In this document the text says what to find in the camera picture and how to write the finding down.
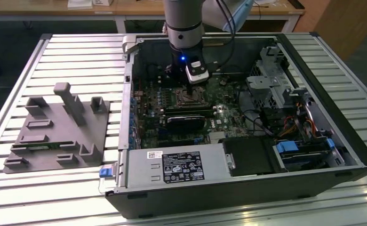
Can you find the silver green CPU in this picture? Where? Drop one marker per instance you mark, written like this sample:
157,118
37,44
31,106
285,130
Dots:
197,99

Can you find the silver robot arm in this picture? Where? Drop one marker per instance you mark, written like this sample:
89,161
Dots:
183,23

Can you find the black RAM slot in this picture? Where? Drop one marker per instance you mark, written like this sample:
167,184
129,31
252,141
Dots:
188,113
189,109

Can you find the black drive bay cover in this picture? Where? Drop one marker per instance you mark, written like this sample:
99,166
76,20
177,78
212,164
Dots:
249,155

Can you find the black graphics card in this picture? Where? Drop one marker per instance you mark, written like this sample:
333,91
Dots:
184,123

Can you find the wooden desk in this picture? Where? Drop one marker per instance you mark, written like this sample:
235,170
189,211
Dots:
139,11

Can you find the grey metal drive cage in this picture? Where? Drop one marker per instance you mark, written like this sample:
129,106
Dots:
264,81

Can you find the green motherboard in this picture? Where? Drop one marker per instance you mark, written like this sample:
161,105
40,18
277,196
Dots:
229,122

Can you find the pale blue teach pendant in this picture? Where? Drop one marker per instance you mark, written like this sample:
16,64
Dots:
241,16

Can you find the small silver chipset heatsink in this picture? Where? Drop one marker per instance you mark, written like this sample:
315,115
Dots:
217,136

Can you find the white box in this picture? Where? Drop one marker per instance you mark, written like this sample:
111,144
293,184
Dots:
79,4
103,2

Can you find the grey power supply unit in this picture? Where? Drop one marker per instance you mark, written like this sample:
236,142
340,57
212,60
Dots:
139,164

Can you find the grey parts rack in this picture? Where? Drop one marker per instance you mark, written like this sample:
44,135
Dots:
60,127

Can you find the hard disk in blue carrier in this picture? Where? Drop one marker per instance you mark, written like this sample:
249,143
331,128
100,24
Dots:
285,146

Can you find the blue power supply latch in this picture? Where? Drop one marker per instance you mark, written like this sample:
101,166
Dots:
105,171

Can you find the green RAM stick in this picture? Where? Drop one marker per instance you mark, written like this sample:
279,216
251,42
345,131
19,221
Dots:
49,146

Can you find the wooden cabinet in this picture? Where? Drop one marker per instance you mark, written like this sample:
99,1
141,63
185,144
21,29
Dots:
343,23

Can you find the black grey PC case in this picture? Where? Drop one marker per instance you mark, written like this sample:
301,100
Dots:
201,202

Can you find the blue plastic bay latch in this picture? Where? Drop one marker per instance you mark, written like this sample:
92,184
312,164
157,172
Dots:
329,144

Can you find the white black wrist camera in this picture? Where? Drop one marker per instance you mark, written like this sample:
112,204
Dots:
199,76

